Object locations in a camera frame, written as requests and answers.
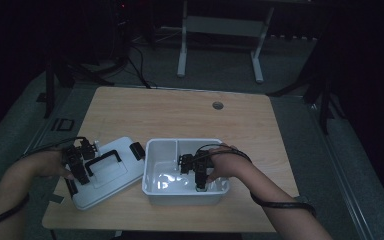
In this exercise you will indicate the person's right hand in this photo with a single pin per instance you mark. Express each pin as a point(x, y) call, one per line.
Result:
point(228, 165)

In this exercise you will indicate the black tripod stand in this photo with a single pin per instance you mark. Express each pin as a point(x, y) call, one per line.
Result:
point(323, 110)
point(49, 93)

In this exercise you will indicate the white plastic storage box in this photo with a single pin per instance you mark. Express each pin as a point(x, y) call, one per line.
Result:
point(161, 166)

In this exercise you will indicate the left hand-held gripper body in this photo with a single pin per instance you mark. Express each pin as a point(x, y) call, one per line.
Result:
point(79, 171)

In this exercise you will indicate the grey tape piece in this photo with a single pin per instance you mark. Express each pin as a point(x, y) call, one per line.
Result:
point(56, 198)

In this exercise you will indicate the person's left hand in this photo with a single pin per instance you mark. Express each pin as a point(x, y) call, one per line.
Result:
point(48, 163)

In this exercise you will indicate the white metal desk frame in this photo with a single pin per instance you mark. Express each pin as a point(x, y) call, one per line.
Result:
point(220, 26)

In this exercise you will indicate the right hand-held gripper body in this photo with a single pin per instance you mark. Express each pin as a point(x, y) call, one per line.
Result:
point(202, 163)

